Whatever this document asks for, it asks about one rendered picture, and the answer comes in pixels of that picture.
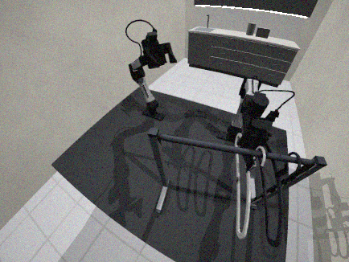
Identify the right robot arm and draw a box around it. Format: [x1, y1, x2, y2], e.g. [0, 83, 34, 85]
[129, 29, 165, 121]

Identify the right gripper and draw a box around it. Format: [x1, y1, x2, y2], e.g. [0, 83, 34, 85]
[144, 43, 177, 69]

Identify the white clothes hanger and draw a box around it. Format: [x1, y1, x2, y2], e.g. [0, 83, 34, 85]
[235, 133, 266, 239]

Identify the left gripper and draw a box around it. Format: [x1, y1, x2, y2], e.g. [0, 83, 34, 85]
[236, 119, 272, 170]

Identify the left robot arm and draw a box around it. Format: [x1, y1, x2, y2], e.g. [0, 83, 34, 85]
[216, 76, 279, 143]

